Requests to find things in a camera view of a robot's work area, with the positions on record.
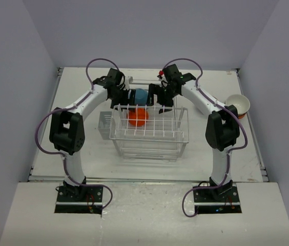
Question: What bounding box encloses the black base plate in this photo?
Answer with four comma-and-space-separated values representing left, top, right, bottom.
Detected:
193, 184, 242, 215
54, 186, 103, 215

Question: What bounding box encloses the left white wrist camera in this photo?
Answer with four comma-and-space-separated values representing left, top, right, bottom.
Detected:
125, 76, 134, 87

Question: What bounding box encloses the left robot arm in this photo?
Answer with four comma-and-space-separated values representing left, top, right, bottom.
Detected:
49, 68, 135, 201

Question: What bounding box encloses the blue plastic bowl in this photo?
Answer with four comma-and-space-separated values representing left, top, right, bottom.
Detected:
134, 88, 148, 106

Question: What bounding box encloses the small orange plastic bowl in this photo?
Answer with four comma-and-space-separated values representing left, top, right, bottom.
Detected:
127, 108, 149, 127

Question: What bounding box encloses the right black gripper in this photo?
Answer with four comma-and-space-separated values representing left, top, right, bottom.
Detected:
146, 83, 179, 114

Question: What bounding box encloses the clear plastic cutlery holder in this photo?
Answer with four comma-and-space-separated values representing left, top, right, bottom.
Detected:
98, 111, 112, 140

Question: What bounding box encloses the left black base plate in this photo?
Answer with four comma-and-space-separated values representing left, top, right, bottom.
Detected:
54, 186, 103, 215

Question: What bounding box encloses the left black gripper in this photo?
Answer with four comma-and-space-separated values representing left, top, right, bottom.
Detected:
109, 87, 135, 113

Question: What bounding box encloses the white wire dish rack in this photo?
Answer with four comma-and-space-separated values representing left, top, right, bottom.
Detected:
109, 76, 191, 162

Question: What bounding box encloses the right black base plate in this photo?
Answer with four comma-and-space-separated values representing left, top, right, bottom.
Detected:
193, 184, 242, 215

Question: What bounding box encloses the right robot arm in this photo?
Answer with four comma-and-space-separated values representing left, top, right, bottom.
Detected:
147, 64, 240, 201

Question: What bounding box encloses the large orange ceramic bowl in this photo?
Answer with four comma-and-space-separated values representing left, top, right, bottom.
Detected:
238, 113, 246, 119

